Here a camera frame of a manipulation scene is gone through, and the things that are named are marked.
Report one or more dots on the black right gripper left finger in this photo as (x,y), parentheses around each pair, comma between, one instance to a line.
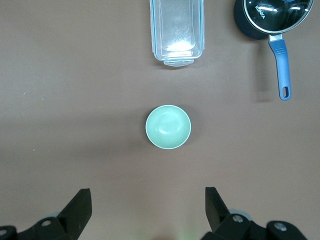
(67,220)

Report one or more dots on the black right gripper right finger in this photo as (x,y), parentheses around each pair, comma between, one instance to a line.
(225,225)

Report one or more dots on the green bowl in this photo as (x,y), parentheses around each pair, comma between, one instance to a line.
(168,127)

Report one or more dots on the clear plastic food container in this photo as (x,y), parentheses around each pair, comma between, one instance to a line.
(177,30)

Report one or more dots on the glass saucepan lid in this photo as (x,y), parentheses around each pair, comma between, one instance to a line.
(275,15)

